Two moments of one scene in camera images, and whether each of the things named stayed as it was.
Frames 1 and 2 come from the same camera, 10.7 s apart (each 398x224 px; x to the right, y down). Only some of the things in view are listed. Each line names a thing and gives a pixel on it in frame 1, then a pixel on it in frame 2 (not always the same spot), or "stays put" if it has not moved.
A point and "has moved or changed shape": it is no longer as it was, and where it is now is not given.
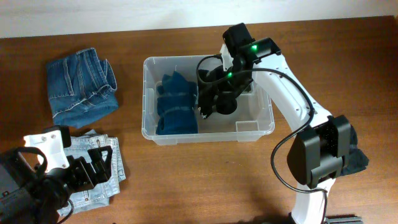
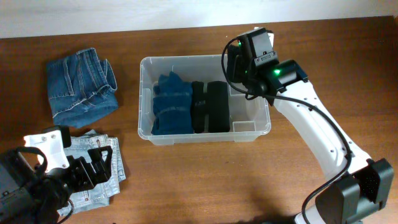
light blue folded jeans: x=101 y=194 stays put
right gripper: x=223 y=89 -> x=240 y=63
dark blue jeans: x=82 y=89 stays put
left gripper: x=102 y=167 stays put
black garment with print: x=207 y=93 has moved or changed shape
